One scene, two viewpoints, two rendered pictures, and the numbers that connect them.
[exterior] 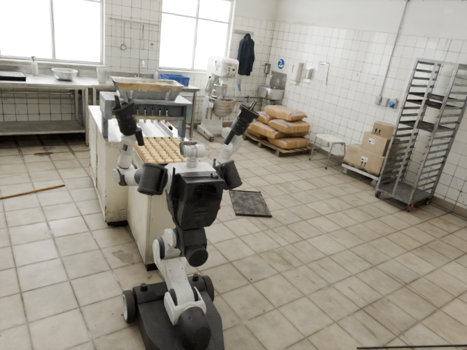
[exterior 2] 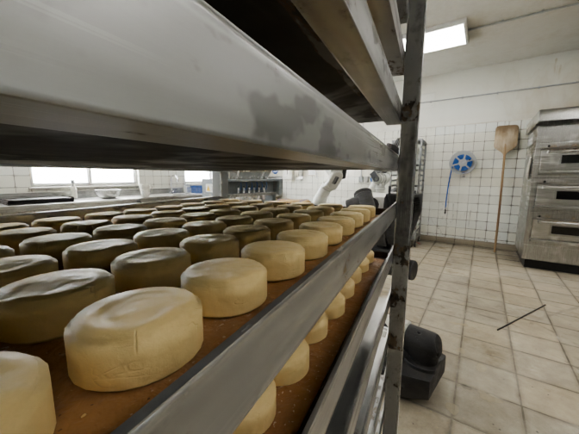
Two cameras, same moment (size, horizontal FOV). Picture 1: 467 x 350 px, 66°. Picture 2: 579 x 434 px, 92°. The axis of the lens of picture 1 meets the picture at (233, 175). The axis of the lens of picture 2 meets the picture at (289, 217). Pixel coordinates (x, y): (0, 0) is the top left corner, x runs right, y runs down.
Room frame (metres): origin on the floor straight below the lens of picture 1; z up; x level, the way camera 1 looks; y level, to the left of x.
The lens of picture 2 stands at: (0.34, 1.24, 1.21)
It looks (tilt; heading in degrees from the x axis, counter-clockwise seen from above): 8 degrees down; 342
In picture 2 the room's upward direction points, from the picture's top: straight up
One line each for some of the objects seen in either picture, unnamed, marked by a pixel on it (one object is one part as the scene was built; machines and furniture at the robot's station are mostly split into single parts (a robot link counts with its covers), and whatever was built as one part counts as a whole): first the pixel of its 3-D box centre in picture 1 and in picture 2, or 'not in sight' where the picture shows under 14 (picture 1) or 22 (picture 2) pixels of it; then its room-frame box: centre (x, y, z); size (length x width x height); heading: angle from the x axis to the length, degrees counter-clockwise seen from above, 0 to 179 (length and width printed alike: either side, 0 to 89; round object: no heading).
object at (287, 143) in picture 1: (289, 141); not in sight; (6.07, -0.88, 0.19); 0.72 x 0.42 x 0.15; 132
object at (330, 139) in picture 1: (330, 151); not in sight; (5.66, -1.51, 0.23); 0.45 x 0.45 x 0.46; 30
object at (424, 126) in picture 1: (426, 126); not in sight; (4.49, -2.30, 1.05); 0.60 x 0.40 x 0.01; 131
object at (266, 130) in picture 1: (269, 129); not in sight; (6.17, -0.51, 0.32); 0.72 x 0.42 x 0.17; 42
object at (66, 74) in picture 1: (64, 74); (108, 194); (4.99, 2.52, 0.94); 0.33 x 0.33 x 0.12
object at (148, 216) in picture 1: (157, 199); not in sight; (2.61, 0.59, 0.45); 0.70 x 0.34 x 0.90; 29
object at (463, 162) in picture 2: not in sight; (460, 182); (4.08, -3.07, 1.10); 0.41 x 0.17 x 1.10; 38
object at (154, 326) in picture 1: (181, 312); (383, 341); (1.69, 0.19, 0.19); 0.64 x 0.52 x 0.33; 29
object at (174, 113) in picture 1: (145, 117); (245, 196); (3.05, 0.84, 1.01); 0.72 x 0.33 x 0.34; 119
